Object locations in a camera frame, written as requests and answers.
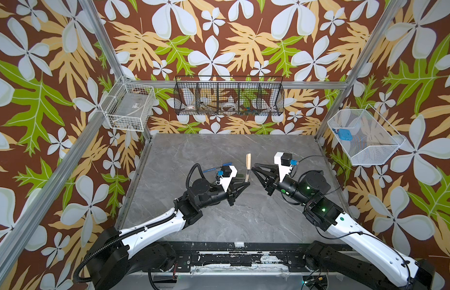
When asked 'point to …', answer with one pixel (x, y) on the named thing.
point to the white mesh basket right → (374, 140)
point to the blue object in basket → (345, 135)
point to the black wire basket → (239, 95)
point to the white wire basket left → (129, 106)
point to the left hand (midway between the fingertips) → (248, 180)
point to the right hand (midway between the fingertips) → (253, 167)
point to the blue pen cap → (227, 164)
